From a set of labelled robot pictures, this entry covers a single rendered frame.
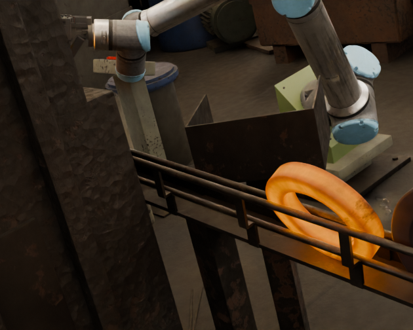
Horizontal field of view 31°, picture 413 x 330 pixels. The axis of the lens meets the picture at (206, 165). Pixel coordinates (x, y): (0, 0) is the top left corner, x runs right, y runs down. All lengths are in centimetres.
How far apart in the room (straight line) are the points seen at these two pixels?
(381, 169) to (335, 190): 178
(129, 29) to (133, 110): 62
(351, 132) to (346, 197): 143
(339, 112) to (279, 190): 133
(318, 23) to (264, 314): 83
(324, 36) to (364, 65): 42
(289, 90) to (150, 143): 55
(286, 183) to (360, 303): 109
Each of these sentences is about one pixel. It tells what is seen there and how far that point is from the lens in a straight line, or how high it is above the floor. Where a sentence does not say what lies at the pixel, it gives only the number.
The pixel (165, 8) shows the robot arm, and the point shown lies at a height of 82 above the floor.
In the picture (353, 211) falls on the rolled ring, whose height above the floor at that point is 73.
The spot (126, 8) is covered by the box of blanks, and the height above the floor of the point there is 49.
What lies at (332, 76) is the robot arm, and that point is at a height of 52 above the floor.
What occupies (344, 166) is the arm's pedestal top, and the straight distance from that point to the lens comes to 262.
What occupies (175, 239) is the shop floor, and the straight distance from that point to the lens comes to 264.
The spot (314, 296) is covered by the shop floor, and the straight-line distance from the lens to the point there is 217.
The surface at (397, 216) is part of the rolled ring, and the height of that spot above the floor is 71.
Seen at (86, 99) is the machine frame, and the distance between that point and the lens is 129.
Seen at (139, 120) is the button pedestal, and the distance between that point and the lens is 275.
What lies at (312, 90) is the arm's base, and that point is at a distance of 267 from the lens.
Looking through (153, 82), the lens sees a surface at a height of 42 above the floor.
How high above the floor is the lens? 120
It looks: 22 degrees down
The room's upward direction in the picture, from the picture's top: 14 degrees counter-clockwise
